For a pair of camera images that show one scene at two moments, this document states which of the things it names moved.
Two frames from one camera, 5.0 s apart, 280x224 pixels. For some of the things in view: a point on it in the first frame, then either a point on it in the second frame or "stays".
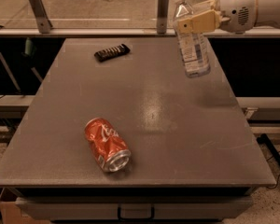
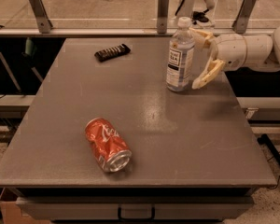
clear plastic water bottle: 193,46 → 180,60
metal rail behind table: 211,33 stays
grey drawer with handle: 135,208 stays
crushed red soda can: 109,148 stays
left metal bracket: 43,20 stays
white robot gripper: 236,12 → 232,50
